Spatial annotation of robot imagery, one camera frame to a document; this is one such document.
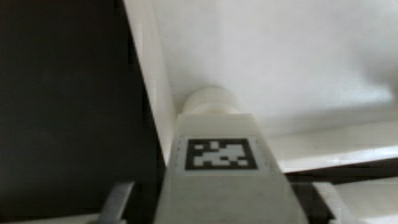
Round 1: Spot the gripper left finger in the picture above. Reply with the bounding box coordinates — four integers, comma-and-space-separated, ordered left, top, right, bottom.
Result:
95, 182, 135, 224

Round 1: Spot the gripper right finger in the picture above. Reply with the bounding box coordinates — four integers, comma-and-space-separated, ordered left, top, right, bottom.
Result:
312, 182, 355, 224

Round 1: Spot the white table leg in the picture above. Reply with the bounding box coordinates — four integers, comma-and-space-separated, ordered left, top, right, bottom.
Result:
152, 88, 309, 224

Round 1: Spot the white square table top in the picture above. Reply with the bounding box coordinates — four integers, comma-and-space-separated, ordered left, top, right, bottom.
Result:
122, 0, 398, 172

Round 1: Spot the white U-shaped fence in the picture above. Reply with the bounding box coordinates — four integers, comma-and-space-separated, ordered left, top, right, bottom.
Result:
330, 177, 398, 224

